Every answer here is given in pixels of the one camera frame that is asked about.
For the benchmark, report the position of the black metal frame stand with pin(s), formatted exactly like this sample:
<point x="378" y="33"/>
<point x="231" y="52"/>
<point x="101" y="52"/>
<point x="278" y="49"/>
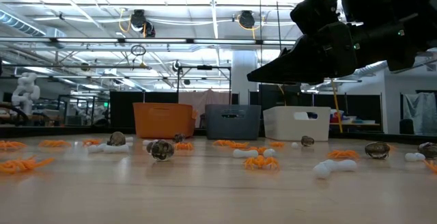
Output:
<point x="205" y="67"/>

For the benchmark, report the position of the black aluminium table frame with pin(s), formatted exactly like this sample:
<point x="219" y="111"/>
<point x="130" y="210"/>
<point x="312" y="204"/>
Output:
<point x="68" y="132"/>

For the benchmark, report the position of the grey cloth cover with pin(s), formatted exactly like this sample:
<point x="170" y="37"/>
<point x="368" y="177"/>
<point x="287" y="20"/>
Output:
<point x="423" y="111"/>

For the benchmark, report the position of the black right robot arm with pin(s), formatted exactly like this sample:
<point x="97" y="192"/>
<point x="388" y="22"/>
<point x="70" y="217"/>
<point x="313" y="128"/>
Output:
<point x="392" y="29"/>

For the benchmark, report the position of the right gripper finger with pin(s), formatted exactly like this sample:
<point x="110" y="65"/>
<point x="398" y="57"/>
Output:
<point x="300" y="60"/>
<point x="300" y="80"/>

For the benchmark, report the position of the orange plastic bin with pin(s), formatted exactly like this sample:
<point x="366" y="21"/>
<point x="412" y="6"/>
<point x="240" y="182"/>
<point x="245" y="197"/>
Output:
<point x="164" y="121"/>

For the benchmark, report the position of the pink curtain cloth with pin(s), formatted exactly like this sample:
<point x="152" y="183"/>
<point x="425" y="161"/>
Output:
<point x="205" y="99"/>

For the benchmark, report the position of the dark grey plastic bin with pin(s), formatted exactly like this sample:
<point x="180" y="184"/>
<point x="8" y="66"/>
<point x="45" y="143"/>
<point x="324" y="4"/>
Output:
<point x="232" y="125"/>

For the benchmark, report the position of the black cabinet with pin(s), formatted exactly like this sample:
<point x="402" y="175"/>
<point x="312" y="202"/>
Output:
<point x="273" y="96"/>

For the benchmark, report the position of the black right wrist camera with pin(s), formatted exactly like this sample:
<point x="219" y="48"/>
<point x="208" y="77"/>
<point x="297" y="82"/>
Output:
<point x="314" y="12"/>

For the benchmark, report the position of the black partition panel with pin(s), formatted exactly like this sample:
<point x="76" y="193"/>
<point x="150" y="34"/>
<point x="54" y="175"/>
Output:
<point x="362" y="109"/>
<point x="123" y="109"/>

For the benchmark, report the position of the small orange plastic spider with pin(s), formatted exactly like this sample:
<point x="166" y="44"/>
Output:
<point x="256" y="149"/>
<point x="261" y="162"/>
<point x="432" y="166"/>
<point x="54" y="143"/>
<point x="343" y="154"/>
<point x="277" y="144"/>
<point x="184" y="146"/>
<point x="239" y="145"/>
<point x="92" y="142"/>
<point x="24" y="164"/>
<point x="12" y="144"/>
<point x="222" y="143"/>

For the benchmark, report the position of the white plastic bin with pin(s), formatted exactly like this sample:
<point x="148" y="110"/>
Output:
<point x="293" y="130"/>

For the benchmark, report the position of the long ceiling light bar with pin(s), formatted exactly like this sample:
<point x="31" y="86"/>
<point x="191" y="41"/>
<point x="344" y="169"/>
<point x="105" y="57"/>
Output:
<point x="153" y="40"/>

